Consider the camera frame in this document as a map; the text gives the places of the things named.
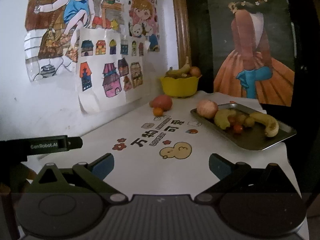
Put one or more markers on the small orange tangerine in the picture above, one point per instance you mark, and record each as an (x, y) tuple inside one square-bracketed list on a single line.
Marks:
[(158, 112)]

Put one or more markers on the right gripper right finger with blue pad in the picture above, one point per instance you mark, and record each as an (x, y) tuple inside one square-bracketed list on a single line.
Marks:
[(240, 177)]

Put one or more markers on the red cherry tomato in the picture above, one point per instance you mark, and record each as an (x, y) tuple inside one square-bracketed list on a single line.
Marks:
[(238, 129)]

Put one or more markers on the large red tomato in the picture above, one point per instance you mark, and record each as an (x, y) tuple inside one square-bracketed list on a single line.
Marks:
[(163, 101)]

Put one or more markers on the cartoon children poster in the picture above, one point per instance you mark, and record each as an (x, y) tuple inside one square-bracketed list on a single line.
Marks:
[(52, 44)]

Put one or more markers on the orange fruit in bowl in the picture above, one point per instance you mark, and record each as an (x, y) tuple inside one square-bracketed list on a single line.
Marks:
[(195, 71)]

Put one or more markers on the orange dress girl painting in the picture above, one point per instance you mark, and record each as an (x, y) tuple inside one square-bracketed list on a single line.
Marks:
[(252, 50)]

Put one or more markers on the yellow plastic fruit bowl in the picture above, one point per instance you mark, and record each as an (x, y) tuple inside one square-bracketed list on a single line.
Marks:
[(179, 88)]

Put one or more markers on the brown wooden post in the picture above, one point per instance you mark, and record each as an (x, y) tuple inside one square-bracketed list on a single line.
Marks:
[(182, 31)]

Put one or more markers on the small yellow green fruit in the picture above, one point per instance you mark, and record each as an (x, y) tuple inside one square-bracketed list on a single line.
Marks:
[(240, 119)]

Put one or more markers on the metal baking tray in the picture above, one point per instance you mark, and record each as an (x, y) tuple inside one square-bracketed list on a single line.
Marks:
[(252, 138)]

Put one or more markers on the houses drawing paper sheet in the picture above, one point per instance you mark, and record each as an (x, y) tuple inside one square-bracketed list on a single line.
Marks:
[(109, 71)]

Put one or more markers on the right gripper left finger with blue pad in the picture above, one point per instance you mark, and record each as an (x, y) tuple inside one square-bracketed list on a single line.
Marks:
[(92, 176)]

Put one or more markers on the red yellow striped apple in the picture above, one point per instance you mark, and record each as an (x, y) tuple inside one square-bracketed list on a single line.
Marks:
[(207, 108)]

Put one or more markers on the banana in yellow bowl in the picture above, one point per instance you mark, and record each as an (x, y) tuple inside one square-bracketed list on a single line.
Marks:
[(179, 73)]

